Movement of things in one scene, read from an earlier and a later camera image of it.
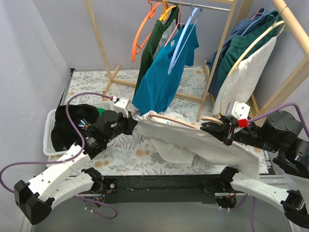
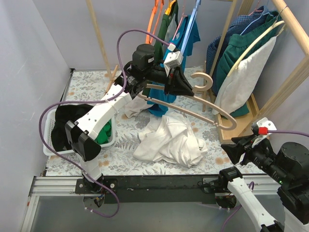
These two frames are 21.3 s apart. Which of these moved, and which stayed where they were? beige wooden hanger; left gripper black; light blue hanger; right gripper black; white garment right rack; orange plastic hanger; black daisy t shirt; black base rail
Moved: orange plastic hanger; left gripper black; light blue hanger; right gripper black; beige wooden hanger
Stayed: black base rail; white garment right rack; black daisy t shirt
